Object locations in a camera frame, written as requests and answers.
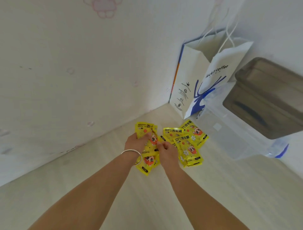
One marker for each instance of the person's left hand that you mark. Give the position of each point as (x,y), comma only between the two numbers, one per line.
(135,143)

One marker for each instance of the person's right hand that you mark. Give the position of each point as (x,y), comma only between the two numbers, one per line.
(169,156)

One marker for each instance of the person's left forearm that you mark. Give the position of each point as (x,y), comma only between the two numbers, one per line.
(90,201)

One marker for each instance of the person's right forearm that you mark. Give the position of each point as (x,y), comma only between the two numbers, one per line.
(201,206)

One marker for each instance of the clear blue-latch storage box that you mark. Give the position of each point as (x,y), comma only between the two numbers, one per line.
(232,142)

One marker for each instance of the white blue-deer paper bag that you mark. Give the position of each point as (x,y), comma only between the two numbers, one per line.
(189,83)

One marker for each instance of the brown translucent plastic box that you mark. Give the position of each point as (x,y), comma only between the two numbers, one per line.
(272,106)

